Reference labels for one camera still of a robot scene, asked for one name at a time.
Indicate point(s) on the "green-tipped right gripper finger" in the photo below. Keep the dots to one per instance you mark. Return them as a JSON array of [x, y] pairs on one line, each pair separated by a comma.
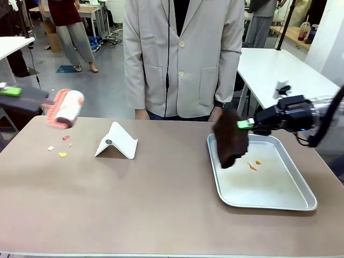
[[262, 115], [243, 125]]

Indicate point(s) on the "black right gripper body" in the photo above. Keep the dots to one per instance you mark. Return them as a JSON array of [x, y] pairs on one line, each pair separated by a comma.
[[293, 113]]

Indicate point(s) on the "dark brown cloth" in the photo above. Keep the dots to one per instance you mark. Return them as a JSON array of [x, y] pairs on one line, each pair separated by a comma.
[[231, 142]]

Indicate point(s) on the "pink white lint roller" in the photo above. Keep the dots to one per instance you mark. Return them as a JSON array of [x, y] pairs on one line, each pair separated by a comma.
[[67, 107]]

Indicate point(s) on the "person's left hand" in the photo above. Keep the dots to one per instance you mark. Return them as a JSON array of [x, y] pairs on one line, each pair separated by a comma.
[[216, 114]]

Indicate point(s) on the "person's right hand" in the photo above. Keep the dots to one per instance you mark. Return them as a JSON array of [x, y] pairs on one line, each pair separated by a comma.
[[142, 114]]

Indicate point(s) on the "person in black clothes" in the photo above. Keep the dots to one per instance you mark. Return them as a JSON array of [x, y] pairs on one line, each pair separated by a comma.
[[18, 64]]

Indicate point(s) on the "black wristwatch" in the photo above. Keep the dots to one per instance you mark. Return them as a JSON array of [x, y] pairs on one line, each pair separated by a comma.
[[219, 104]]

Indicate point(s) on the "orange scraps in tray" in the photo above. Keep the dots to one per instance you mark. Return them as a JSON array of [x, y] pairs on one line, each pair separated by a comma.
[[252, 167]]

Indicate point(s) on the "white table with rounded edge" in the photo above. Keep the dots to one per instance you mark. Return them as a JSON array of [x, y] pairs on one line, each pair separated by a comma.
[[10, 45]]

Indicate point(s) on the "silver metal tray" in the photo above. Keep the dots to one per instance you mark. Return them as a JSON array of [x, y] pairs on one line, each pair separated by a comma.
[[263, 188]]

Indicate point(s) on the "brown cardboard box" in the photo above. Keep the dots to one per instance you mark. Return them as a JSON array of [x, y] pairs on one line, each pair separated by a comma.
[[52, 39]]

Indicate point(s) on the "pink paper scrap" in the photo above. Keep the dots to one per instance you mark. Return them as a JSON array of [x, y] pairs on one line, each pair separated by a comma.
[[66, 137]]

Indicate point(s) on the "wooden workbench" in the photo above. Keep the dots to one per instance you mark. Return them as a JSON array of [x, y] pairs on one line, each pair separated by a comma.
[[293, 36]]

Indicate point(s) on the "person in beige blazer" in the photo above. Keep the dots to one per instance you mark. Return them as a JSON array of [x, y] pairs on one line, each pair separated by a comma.
[[193, 67]]

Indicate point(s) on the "yellow paper scrap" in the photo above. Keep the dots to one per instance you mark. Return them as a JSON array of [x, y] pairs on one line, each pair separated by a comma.
[[62, 154]]

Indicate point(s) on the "plastic cup with red drink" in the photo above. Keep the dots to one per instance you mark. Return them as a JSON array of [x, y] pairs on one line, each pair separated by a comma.
[[303, 32]]

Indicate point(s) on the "blue drink can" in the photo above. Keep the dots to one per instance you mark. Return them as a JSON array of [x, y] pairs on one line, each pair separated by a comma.
[[312, 33]]

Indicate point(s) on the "person in dark red top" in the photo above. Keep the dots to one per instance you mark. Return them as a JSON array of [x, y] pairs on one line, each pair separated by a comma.
[[70, 32]]

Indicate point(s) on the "black slanted pole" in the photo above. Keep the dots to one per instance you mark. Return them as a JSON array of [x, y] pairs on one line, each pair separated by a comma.
[[285, 25]]

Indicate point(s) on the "person in grey clothes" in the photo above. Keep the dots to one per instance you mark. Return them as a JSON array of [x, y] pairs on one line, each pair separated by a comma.
[[259, 27]]

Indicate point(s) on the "blue shoe covers pile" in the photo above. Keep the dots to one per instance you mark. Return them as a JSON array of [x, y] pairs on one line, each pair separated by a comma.
[[94, 43]]

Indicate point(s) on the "yellow garment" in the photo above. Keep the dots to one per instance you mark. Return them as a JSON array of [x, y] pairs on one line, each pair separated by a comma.
[[306, 12]]

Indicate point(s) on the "white folded roller stand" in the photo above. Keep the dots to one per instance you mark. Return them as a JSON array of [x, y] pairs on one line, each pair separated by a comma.
[[121, 142]]

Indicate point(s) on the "grey metal frame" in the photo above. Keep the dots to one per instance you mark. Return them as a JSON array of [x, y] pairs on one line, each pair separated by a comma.
[[6, 134]]

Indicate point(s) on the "wooden table with white frame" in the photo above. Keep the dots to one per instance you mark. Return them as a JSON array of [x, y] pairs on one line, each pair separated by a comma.
[[91, 13]]

